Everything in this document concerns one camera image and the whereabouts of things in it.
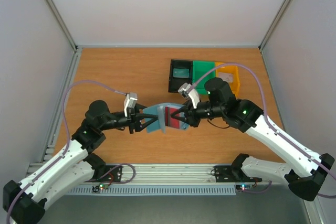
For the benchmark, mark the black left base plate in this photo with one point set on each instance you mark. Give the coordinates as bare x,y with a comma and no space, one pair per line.
110,172

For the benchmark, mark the aluminium front rail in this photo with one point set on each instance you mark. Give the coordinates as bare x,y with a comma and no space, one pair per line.
192,174

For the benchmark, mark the small circuit board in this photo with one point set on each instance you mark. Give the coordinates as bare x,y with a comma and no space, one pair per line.
244,187
100,187

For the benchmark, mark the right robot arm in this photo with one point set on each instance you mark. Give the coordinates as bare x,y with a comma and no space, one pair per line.
303,171

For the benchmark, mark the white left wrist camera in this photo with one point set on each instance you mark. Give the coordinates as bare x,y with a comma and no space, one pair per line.
130,101

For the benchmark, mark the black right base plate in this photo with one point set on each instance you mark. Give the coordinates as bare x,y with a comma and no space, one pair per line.
225,174

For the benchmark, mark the right small circuit board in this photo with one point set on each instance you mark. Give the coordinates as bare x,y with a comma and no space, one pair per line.
244,187

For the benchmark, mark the grey slotted cable duct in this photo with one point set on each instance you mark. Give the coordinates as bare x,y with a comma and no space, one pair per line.
154,190

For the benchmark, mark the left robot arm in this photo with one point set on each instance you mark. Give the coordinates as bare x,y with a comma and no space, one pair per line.
26,201

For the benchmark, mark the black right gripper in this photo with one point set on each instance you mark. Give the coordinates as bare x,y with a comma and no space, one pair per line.
191,115

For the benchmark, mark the white card in yellow bin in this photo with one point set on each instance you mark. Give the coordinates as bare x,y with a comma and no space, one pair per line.
228,77

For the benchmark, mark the yellow storage bin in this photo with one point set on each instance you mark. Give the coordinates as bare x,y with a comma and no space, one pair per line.
235,86

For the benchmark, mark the green storage bin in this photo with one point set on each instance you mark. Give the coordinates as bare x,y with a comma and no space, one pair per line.
199,69

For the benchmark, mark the teal blue card holder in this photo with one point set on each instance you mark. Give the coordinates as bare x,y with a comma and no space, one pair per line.
163,111

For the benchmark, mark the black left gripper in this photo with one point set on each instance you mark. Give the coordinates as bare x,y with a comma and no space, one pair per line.
134,121

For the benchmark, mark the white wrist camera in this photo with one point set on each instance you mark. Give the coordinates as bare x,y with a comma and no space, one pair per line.
130,101
189,93

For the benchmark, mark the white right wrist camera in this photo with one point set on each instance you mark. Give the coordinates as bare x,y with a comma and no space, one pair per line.
189,93

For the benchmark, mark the left small circuit board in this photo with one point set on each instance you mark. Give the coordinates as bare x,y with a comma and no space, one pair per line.
100,187

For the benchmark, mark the black storage bin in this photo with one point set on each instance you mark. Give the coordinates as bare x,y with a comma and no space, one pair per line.
175,83

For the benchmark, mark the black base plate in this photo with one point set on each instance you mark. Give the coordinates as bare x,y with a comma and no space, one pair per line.
110,172
225,174

